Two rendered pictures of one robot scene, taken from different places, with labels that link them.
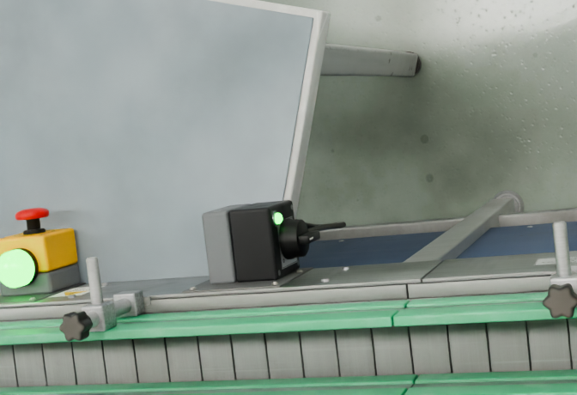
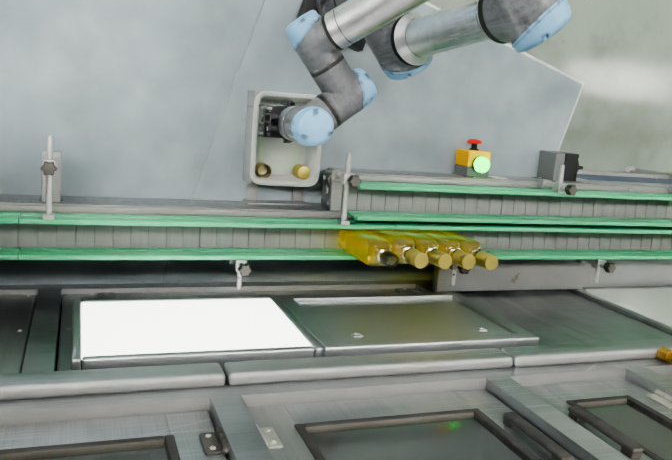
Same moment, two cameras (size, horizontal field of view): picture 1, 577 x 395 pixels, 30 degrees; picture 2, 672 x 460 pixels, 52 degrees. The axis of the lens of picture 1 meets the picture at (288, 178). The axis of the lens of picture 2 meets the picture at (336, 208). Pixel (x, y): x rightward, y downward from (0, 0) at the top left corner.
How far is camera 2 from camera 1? 1.83 m
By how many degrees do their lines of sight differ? 40
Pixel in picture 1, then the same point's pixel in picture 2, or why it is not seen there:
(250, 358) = (577, 209)
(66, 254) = not seen: hidden behind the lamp
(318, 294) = (603, 187)
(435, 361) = (631, 213)
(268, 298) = (587, 187)
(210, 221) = (559, 156)
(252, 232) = (572, 162)
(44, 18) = (484, 56)
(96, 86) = (499, 91)
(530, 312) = not seen: outside the picture
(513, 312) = not seen: outside the picture
